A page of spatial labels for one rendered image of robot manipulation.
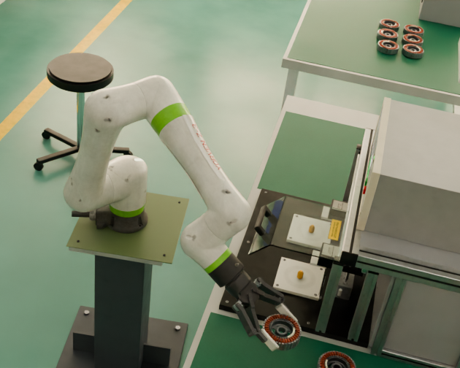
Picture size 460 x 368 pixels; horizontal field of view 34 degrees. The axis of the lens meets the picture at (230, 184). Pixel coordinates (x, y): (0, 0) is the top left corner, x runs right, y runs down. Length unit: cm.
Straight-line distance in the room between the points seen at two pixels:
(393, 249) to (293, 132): 120
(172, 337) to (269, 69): 259
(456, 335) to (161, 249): 98
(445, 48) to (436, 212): 226
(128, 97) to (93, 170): 29
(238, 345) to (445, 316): 60
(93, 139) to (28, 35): 339
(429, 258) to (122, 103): 96
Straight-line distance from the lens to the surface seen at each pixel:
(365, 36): 421
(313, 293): 242
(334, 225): 224
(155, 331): 326
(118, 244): 254
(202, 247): 206
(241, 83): 507
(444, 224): 214
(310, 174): 298
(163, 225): 262
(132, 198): 251
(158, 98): 215
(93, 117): 210
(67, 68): 393
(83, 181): 233
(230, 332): 230
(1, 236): 374
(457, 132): 234
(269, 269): 248
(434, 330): 227
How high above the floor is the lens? 245
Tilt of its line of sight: 37 degrees down
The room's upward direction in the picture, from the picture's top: 8 degrees clockwise
